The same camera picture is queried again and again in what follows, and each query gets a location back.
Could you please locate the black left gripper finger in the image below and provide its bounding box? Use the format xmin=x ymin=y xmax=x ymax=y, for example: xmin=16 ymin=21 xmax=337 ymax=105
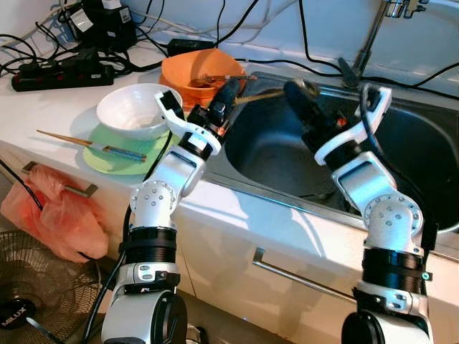
xmin=214 ymin=77 xmax=242 ymax=110

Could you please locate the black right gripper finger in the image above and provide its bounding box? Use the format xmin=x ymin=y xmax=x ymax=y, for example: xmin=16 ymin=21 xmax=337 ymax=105
xmin=283 ymin=78 xmax=324 ymax=125

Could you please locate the wooden chopstick patterned end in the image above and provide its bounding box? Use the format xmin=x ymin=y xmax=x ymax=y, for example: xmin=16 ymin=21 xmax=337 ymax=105
xmin=68 ymin=138 xmax=149 ymax=161
xmin=36 ymin=130 xmax=144 ymax=155

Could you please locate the light green plate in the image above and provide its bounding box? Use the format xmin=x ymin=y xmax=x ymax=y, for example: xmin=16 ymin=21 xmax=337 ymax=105
xmin=82 ymin=122 xmax=176 ymax=176

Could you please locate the white kitchen cabinet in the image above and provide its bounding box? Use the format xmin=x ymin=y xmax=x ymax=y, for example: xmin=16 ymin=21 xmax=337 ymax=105
xmin=0 ymin=140 xmax=459 ymax=344

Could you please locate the brown wooden utensil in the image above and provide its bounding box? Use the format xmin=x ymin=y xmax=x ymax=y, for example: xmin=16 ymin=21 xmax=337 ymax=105
xmin=195 ymin=72 xmax=257 ymax=88

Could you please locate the orange bowl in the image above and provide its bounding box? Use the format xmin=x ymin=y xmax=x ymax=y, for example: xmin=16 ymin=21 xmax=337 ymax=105
xmin=159 ymin=49 xmax=248 ymax=110

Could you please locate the stainless steel sink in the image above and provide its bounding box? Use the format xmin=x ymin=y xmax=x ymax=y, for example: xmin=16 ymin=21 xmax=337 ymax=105
xmin=204 ymin=70 xmax=459 ymax=259

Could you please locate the black power brick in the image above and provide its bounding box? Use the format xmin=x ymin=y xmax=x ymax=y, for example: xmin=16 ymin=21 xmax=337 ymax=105
xmin=167 ymin=39 xmax=216 ymax=57

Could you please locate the chrome faucet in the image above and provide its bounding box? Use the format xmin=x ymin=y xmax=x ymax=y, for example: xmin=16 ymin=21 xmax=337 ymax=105
xmin=337 ymin=0 xmax=417 ymax=90

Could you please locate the black power strip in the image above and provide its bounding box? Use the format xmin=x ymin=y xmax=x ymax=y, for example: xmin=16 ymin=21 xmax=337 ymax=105
xmin=11 ymin=59 xmax=115 ymax=92

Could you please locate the red plastic bag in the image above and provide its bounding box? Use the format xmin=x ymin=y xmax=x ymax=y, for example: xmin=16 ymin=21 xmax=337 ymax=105
xmin=0 ymin=163 xmax=108 ymax=262

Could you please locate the grey left robot foot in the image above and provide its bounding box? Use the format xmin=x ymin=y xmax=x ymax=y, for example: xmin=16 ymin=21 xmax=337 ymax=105
xmin=183 ymin=326 xmax=210 ymax=344

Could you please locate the grey floor fan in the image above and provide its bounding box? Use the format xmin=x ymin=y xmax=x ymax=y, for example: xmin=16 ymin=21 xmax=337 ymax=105
xmin=0 ymin=229 xmax=105 ymax=344

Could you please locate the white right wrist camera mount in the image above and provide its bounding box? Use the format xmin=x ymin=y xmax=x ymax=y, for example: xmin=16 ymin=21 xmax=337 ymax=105
xmin=313 ymin=85 xmax=394 ymax=164

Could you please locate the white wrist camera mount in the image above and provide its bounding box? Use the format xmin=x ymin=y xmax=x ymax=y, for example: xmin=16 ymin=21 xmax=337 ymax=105
xmin=154 ymin=90 xmax=216 ymax=155
xmin=313 ymin=85 xmax=394 ymax=164

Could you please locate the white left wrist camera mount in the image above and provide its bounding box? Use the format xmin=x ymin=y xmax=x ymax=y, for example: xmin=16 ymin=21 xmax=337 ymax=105
xmin=154 ymin=90 xmax=216 ymax=155

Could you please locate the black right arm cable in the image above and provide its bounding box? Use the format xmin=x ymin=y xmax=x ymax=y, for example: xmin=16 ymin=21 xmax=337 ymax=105
xmin=359 ymin=82 xmax=440 ymax=280

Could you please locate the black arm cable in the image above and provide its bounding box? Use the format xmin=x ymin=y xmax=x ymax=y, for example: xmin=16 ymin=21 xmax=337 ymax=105
xmin=82 ymin=129 xmax=176 ymax=344
xmin=359 ymin=82 xmax=440 ymax=280

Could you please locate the black power cable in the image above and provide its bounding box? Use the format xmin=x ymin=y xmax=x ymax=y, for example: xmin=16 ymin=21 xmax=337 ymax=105
xmin=398 ymin=61 xmax=459 ymax=90
xmin=296 ymin=0 xmax=356 ymax=80

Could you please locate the short metal cabinet handle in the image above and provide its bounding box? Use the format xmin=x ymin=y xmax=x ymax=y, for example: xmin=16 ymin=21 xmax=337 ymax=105
xmin=22 ymin=161 xmax=98 ymax=198

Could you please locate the long metal drawer handle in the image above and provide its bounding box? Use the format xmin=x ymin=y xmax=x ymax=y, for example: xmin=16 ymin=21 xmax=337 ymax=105
xmin=252 ymin=247 xmax=359 ymax=302

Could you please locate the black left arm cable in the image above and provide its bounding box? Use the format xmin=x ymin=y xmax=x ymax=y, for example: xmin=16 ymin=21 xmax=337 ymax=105
xmin=82 ymin=129 xmax=176 ymax=344

